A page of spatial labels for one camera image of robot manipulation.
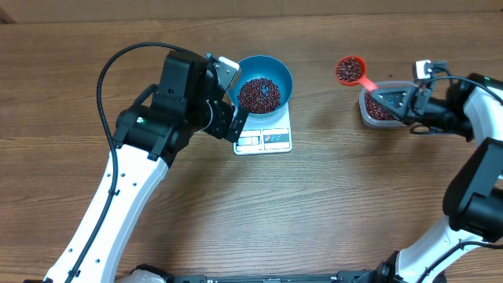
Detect clear plastic container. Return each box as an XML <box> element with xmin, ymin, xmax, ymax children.
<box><xmin>359</xmin><ymin>81</ymin><xmax>414</xmax><ymax>128</ymax></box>

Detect teal plastic bowl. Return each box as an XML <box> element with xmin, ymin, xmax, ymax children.
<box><xmin>227</xmin><ymin>54</ymin><xmax>294</xmax><ymax>119</ymax></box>

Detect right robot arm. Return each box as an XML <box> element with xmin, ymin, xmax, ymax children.
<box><xmin>359</xmin><ymin>73</ymin><xmax>502</xmax><ymax>282</ymax></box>

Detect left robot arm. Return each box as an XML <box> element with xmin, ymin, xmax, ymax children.
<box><xmin>43</xmin><ymin>50</ymin><xmax>248</xmax><ymax>282</ymax></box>

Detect white digital kitchen scale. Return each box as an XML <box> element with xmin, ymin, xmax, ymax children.
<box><xmin>233</xmin><ymin>103</ymin><xmax>293</xmax><ymax>156</ymax></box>

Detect red adzuki beans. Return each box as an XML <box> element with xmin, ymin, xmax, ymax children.
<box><xmin>237</xmin><ymin>55</ymin><xmax>396</xmax><ymax>121</ymax></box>

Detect red scoop with blue handle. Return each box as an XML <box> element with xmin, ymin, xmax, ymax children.
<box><xmin>335</xmin><ymin>56</ymin><xmax>377</xmax><ymax>92</ymax></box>

